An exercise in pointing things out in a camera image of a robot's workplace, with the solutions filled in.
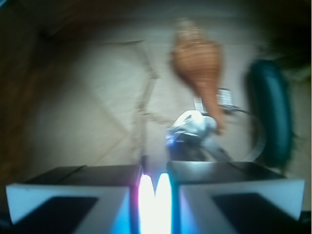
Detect brown paper bag bin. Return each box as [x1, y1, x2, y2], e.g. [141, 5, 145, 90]
[0, 0, 312, 195]

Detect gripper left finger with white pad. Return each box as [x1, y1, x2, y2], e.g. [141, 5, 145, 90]
[6, 164, 142, 234]

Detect brown wooden shell toy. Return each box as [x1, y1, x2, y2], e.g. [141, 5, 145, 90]
[172, 18, 225, 134]

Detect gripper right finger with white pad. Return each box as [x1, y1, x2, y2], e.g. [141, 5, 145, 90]
[167, 161, 305, 234]

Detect silver keys on wire ring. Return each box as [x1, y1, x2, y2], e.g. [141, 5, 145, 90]
[165, 88, 266, 162]

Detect dark green plastic pickle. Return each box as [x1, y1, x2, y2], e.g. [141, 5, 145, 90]
[246, 59, 293, 167]

